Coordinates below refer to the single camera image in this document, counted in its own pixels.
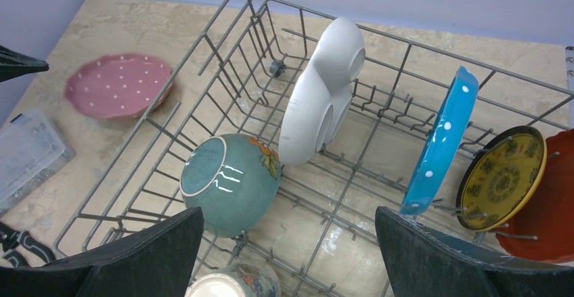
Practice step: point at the clear plastic tray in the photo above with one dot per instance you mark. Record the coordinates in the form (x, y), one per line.
(33, 149)

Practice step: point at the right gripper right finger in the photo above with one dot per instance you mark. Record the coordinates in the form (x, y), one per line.
(422, 261)

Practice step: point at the cream divided plate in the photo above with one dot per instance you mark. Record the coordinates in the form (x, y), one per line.
(322, 94)

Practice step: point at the black pruning shears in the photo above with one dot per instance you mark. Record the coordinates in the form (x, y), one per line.
(11, 239)

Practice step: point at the orange red plate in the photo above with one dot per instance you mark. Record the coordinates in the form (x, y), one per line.
(543, 229)

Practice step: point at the pink scalloped plate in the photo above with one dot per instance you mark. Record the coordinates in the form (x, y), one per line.
(118, 86)

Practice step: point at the yellow patterned plate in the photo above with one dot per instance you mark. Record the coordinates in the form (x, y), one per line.
(502, 178)

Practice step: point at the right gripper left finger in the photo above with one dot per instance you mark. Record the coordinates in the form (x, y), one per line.
(156, 261)

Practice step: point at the teal blue plate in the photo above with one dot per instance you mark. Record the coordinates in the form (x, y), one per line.
(442, 143)

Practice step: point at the cream dragon mug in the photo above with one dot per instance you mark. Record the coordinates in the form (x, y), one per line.
(243, 278)

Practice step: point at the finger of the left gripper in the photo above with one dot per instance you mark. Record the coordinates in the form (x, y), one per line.
(14, 64)

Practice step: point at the white scalloped teal bowl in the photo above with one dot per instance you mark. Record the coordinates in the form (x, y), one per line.
(234, 179)

